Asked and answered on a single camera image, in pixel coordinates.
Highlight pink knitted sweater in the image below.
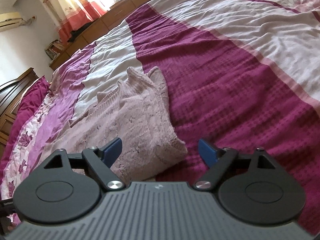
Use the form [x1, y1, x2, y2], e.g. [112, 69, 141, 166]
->
[40, 67, 188, 183]

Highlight black clothes on cabinet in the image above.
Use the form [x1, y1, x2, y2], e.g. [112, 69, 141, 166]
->
[67, 22, 93, 43]

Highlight magenta pillow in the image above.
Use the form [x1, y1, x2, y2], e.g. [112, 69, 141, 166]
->
[1, 76, 50, 172]

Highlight dark wooden headboard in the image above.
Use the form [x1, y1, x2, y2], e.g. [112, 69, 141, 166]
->
[0, 68, 39, 157]

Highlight purple white striped bedspread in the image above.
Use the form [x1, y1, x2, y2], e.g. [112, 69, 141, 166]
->
[1, 0, 319, 234]

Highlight stack of books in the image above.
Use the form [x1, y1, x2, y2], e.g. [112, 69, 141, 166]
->
[44, 39, 65, 60]

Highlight long wooden low cabinet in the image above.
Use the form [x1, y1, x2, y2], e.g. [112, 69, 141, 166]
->
[49, 0, 151, 70]

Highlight red patterned curtain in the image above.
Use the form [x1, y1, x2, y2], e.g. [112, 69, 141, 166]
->
[40, 0, 108, 44]

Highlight white wall air conditioner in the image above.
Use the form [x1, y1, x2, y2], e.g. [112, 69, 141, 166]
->
[0, 12, 22, 32]

